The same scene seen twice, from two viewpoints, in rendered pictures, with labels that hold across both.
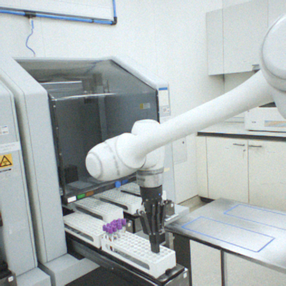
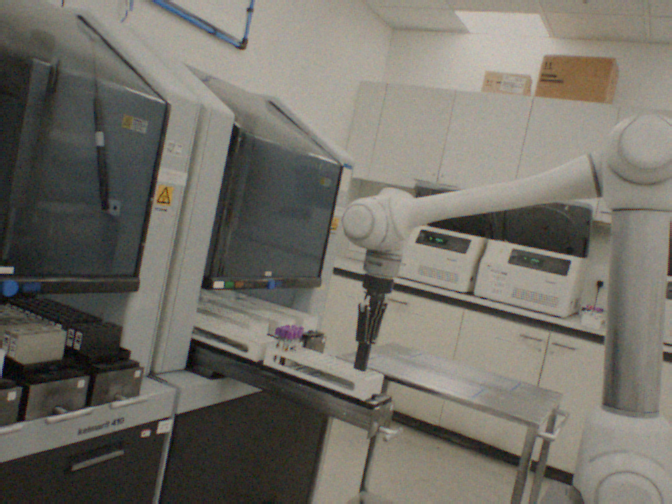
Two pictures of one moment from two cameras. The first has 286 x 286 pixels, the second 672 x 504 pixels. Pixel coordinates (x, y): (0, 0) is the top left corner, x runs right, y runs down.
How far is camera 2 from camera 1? 72 cm
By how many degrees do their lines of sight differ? 21
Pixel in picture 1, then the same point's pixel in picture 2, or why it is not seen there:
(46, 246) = (167, 347)
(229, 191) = not seen: hidden behind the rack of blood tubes
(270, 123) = (427, 270)
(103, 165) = (376, 222)
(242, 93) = (543, 182)
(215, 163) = (326, 319)
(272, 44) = (632, 136)
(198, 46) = (339, 126)
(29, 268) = not seen: hidden behind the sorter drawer
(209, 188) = not seen: hidden behind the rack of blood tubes
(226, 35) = (384, 124)
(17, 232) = (144, 310)
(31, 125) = (205, 155)
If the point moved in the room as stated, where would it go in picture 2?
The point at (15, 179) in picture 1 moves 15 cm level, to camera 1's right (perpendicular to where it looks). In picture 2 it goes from (166, 228) to (228, 239)
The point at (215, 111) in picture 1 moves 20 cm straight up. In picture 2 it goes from (511, 194) to (531, 103)
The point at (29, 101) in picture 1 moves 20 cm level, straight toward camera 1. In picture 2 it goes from (214, 121) to (252, 122)
